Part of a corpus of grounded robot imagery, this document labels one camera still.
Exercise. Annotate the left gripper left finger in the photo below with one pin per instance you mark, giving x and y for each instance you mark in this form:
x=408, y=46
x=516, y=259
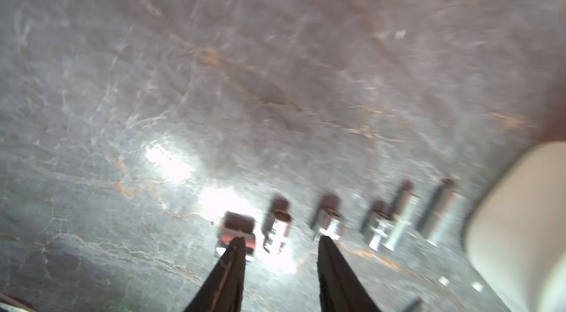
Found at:
x=223, y=289

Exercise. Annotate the white plastic storage box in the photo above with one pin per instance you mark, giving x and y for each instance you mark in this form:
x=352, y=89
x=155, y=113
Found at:
x=515, y=239

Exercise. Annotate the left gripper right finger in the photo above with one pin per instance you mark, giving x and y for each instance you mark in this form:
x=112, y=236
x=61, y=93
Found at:
x=340, y=289

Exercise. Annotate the long chrome socket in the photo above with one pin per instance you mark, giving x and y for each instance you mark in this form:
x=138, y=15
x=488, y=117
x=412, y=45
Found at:
x=442, y=213

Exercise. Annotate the short chrome socket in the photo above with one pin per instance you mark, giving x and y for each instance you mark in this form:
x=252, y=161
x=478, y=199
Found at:
x=377, y=229

